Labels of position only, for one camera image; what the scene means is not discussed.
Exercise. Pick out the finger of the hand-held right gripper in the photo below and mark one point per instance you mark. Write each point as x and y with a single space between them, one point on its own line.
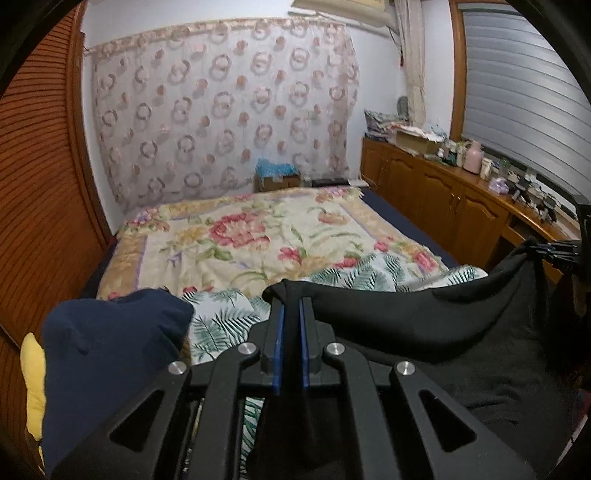
563 264
556 247

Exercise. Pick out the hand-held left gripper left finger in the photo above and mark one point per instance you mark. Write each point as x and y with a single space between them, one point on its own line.
277 350

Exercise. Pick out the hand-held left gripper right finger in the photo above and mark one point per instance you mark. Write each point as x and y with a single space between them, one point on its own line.
304 350

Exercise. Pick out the black printed t-shirt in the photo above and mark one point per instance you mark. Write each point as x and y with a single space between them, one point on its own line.
438 332

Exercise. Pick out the black mini tripod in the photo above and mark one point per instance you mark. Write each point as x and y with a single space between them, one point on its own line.
521 190
549 210

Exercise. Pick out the palm leaf print sheet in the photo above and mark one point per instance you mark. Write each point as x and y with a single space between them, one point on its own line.
221 323

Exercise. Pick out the purple tissue pack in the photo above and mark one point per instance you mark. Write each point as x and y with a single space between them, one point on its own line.
498 186

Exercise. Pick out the green bottle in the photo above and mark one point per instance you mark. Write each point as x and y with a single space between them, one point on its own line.
504 168

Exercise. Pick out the pink thermos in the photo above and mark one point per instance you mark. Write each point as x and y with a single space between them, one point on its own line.
473 159

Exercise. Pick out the floral blanket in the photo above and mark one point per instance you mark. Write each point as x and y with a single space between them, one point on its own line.
240 230

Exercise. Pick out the wooden sideboard cabinet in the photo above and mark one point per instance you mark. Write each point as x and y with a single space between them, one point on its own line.
438 194

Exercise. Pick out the grey window blind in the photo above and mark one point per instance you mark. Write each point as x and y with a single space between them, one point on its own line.
521 92

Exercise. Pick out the navy bed sheet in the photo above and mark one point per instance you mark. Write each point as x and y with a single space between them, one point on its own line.
406 221

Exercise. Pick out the small cardboard box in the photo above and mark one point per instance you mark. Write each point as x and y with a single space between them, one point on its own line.
277 183

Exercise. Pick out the black flat box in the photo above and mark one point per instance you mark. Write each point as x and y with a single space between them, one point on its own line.
328 182

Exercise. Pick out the navy blue garment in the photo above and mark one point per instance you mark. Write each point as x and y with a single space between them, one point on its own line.
106 350

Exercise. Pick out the open cardboard box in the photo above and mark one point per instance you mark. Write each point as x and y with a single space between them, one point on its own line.
418 142

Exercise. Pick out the small desk fan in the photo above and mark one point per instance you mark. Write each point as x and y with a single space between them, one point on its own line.
402 106

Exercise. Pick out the beige window curtain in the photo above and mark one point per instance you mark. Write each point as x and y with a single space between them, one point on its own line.
413 60

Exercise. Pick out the circle patterned curtain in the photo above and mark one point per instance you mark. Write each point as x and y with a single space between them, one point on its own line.
207 115

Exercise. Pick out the yellow plush toy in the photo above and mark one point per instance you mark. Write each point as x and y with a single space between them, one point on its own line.
33 383

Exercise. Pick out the wooden louvered wardrobe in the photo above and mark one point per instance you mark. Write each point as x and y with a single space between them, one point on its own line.
41 184

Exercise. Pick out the wall air conditioner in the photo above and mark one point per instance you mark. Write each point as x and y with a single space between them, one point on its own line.
351 14

